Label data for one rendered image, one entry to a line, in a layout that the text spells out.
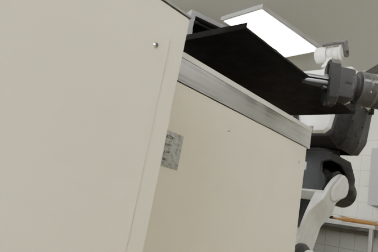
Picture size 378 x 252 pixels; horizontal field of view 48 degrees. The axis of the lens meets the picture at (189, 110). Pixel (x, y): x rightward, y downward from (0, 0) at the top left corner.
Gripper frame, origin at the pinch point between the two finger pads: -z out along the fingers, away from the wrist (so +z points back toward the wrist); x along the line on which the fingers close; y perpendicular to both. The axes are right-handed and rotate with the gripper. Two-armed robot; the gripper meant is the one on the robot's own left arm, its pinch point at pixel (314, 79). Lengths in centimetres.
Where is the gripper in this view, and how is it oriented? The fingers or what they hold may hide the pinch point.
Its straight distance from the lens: 114.7
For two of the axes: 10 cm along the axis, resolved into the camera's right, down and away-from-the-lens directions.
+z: 9.8, 1.9, 0.2
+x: 1.8, -9.5, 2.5
